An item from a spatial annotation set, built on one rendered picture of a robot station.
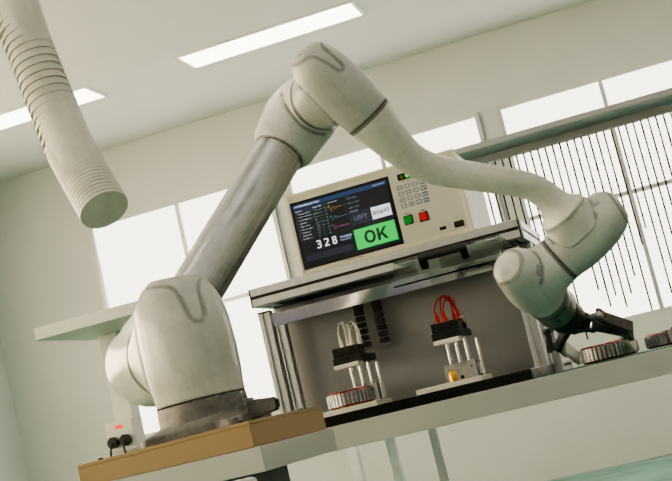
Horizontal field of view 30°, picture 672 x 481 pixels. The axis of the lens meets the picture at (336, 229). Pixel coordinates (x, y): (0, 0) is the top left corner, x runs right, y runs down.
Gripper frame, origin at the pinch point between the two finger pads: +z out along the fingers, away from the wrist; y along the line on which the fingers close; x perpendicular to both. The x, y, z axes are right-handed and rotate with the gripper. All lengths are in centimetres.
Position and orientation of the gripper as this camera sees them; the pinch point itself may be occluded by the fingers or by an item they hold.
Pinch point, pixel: (604, 350)
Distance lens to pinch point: 280.7
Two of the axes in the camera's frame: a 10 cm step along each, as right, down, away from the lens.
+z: 6.0, 4.7, 6.5
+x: 0.8, -8.4, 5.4
